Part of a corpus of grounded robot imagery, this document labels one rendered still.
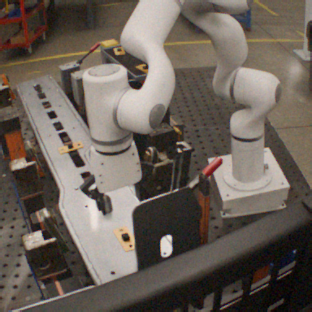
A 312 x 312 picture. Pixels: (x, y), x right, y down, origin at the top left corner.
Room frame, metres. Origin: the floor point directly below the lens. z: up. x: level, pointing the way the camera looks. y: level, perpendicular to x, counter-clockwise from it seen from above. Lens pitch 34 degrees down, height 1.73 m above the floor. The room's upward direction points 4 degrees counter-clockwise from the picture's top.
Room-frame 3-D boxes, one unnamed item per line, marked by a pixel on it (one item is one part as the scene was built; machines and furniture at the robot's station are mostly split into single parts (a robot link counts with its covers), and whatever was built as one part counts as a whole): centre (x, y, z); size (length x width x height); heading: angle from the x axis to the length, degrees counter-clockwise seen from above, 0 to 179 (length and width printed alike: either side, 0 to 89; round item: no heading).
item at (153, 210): (0.48, -0.01, 1.17); 0.12 x 0.01 x 0.34; 114
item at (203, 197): (0.69, -0.10, 0.95); 0.03 x 0.01 x 0.50; 24
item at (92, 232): (1.16, 0.29, 1.00); 1.38 x 0.22 x 0.02; 24
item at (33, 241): (0.69, 0.30, 0.87); 0.12 x 0.09 x 0.35; 114
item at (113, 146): (0.72, 0.08, 1.29); 0.09 x 0.08 x 0.03; 114
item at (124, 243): (0.72, 0.09, 1.01); 0.08 x 0.04 x 0.01; 24
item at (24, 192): (1.02, 0.41, 0.87); 0.12 x 0.09 x 0.35; 114
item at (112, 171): (0.72, 0.08, 1.23); 0.10 x 0.07 x 0.11; 114
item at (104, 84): (0.72, 0.08, 1.37); 0.09 x 0.08 x 0.13; 55
